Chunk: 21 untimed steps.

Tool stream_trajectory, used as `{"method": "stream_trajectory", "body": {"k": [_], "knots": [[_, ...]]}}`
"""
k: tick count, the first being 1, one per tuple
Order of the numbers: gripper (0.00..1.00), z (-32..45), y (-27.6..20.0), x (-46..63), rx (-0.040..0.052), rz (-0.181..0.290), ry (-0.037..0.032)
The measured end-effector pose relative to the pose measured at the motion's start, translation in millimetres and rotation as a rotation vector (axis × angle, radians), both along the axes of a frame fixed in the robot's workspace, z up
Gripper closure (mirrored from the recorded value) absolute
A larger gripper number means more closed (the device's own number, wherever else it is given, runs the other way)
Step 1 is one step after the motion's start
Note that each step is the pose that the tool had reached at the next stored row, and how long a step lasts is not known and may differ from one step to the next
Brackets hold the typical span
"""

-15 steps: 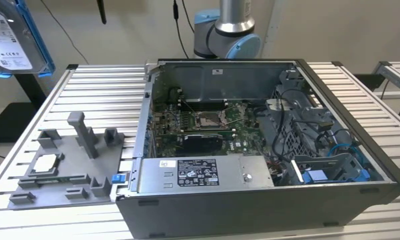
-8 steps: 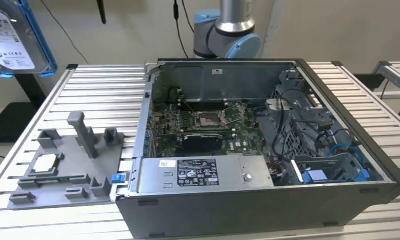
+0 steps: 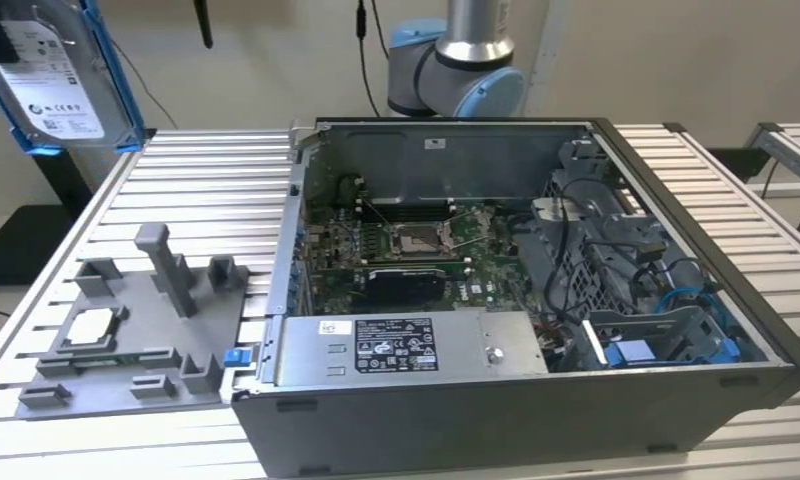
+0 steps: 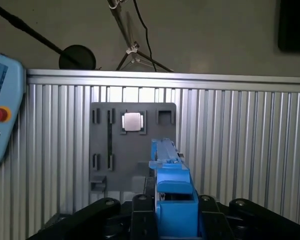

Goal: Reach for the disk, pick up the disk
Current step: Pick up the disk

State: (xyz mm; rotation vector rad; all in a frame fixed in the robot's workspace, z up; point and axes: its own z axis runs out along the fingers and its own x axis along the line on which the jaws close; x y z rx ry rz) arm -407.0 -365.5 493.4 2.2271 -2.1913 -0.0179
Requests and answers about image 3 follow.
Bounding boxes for green motherboard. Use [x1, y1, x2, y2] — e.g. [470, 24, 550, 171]
[302, 199, 542, 321]

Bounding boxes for metal socket cover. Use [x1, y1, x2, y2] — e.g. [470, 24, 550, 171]
[437, 210, 493, 254]

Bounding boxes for metal slat side table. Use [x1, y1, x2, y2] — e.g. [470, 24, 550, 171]
[744, 121, 800, 201]

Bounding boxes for CPU socket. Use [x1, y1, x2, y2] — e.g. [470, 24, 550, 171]
[389, 221, 455, 257]

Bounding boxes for thin wire locking lever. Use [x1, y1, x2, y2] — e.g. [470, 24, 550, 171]
[365, 199, 405, 229]

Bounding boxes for blue connector block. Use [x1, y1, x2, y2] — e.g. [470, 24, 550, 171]
[602, 341, 658, 369]

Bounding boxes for grey metal disk bay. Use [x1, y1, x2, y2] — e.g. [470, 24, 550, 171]
[510, 168, 708, 321]

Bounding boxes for black box under table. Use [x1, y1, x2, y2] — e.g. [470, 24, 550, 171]
[705, 146, 773, 184]

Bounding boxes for grey drive cage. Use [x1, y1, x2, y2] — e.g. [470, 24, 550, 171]
[580, 303, 769, 372]

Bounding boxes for thin black wall cable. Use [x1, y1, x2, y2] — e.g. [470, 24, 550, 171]
[109, 39, 179, 132]

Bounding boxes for grey parts rack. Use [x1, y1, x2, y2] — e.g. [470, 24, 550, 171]
[12, 223, 251, 424]

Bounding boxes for black stand with base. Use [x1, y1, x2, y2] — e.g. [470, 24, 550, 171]
[0, 147, 99, 287]

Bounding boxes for black wire in case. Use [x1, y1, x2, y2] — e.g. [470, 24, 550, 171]
[544, 177, 614, 321]

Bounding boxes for hard disk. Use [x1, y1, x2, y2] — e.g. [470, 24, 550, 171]
[0, 0, 145, 157]

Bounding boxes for black antenna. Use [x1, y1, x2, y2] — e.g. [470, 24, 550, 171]
[191, 0, 214, 50]

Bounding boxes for blue wire in case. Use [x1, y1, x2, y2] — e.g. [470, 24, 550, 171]
[657, 283, 729, 329]

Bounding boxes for black RAM slot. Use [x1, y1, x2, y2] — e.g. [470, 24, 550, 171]
[363, 199, 455, 222]

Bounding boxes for silver CPU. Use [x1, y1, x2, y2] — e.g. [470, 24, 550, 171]
[65, 309, 119, 347]

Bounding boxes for silver power supply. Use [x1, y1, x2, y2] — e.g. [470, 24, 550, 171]
[271, 311, 550, 389]

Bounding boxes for black hanging cable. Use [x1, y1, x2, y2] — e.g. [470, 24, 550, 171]
[353, 0, 383, 118]

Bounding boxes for black open PC case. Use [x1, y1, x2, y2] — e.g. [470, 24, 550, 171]
[229, 115, 800, 480]

